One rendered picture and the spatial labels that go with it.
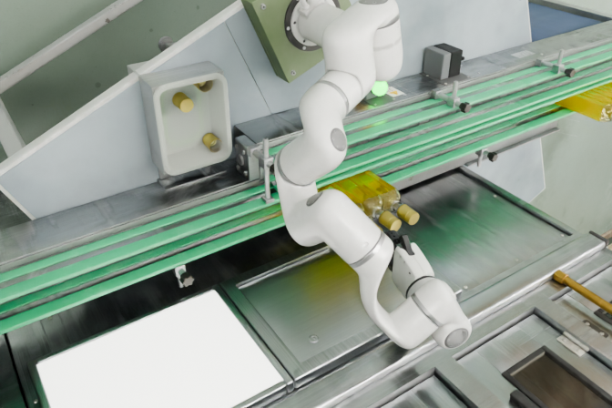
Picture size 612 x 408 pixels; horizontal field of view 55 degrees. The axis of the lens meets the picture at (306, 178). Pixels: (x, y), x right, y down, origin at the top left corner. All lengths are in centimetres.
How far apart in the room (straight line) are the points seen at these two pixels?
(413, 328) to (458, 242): 60
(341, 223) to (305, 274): 48
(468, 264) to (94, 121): 98
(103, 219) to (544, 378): 100
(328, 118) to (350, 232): 20
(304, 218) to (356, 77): 29
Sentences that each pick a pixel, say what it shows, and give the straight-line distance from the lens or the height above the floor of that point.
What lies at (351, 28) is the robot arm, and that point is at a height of 115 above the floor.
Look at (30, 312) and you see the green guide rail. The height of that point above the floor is 94.
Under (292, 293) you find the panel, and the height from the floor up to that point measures 110.
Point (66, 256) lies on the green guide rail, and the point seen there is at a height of 90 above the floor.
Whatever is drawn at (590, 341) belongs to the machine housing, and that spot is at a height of 157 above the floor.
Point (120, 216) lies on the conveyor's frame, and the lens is 138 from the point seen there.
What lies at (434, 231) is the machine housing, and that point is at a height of 108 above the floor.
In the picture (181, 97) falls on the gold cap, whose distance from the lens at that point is 137.
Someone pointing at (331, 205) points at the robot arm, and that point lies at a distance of 98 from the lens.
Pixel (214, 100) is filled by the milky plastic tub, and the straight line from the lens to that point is 141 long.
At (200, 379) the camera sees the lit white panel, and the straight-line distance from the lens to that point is 124.
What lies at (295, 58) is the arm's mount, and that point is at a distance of 147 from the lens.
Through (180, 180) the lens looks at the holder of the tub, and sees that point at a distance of 147.
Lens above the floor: 197
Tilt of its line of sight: 45 degrees down
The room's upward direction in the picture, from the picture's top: 128 degrees clockwise
